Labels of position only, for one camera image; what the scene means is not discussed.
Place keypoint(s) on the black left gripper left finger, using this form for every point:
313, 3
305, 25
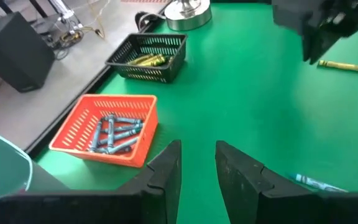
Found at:
104, 208

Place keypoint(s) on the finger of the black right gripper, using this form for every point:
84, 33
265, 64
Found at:
325, 43
307, 43

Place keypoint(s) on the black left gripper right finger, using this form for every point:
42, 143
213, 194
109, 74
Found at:
291, 208

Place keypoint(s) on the large blue crayon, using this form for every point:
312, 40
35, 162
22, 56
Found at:
315, 183
120, 146

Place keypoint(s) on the crayons pair lower right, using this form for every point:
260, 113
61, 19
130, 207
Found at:
346, 67

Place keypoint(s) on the orange mesh basket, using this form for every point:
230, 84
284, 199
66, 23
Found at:
73, 130

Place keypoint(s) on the teal plastic bin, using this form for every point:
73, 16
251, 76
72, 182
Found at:
2, 161

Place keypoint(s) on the silver table lamp white shade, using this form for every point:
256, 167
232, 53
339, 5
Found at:
188, 15

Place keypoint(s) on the black mesh basket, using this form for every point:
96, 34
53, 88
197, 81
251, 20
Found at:
148, 74

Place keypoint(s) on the black floor box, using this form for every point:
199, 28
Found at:
14, 53

